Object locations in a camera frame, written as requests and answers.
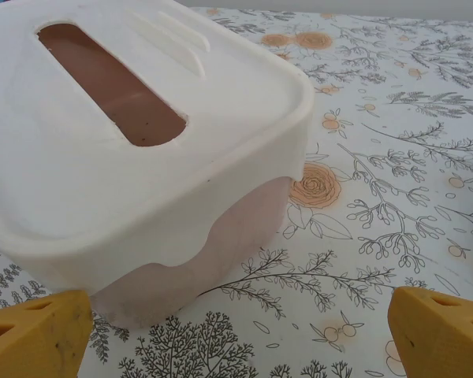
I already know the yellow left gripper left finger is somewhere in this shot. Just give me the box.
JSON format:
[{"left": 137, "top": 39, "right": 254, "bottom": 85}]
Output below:
[{"left": 0, "top": 289, "right": 93, "bottom": 378}]

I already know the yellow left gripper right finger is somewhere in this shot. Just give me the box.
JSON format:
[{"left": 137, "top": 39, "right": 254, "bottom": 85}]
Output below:
[{"left": 389, "top": 286, "right": 473, "bottom": 378}]

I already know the floral patterned tablecloth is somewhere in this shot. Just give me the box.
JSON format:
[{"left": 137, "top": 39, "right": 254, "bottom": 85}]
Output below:
[{"left": 0, "top": 6, "right": 473, "bottom": 378}]

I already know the white tissue box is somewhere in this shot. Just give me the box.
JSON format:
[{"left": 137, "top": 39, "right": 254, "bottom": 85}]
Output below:
[{"left": 0, "top": 0, "right": 315, "bottom": 330}]

